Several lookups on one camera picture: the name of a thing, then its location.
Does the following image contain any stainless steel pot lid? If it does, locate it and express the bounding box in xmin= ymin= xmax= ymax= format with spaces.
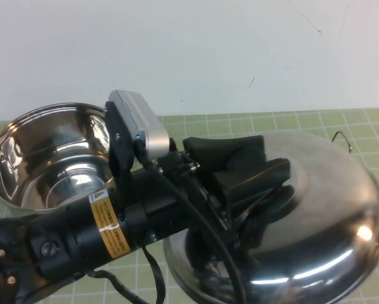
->
xmin=163 ymin=131 xmax=379 ymax=304

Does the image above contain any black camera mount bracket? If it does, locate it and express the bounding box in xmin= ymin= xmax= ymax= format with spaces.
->
xmin=103 ymin=100 xmax=137 ymax=210

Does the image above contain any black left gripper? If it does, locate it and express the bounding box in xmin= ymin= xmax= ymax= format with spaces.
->
xmin=122 ymin=134 xmax=292 ymax=255

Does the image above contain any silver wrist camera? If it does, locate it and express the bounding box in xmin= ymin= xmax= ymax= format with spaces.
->
xmin=108 ymin=89 xmax=170 ymax=159

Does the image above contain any stainless steel cooking pot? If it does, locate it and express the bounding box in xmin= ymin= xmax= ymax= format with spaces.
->
xmin=0 ymin=101 xmax=116 ymax=212

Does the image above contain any dark tray wire lid rack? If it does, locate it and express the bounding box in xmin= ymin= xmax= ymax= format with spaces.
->
xmin=331 ymin=130 xmax=355 ymax=153

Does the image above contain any round black camera cable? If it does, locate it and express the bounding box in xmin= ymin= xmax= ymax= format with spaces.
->
xmin=134 ymin=138 xmax=251 ymax=304

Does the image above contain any flat black arm cable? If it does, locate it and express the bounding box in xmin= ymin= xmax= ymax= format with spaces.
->
xmin=81 ymin=243 xmax=170 ymax=304

